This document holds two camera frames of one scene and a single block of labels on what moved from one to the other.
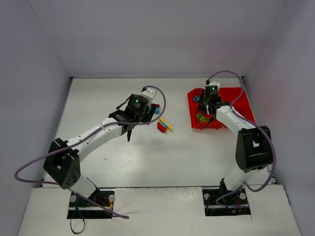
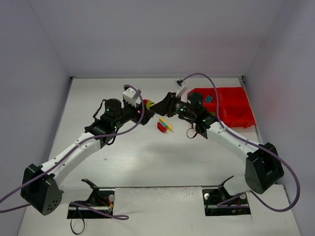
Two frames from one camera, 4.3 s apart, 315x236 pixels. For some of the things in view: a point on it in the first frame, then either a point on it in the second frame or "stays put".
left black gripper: (146, 114) stays put
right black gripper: (203, 104) -> (169, 104)
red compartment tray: (202, 120) stays put
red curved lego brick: (161, 128) stays put
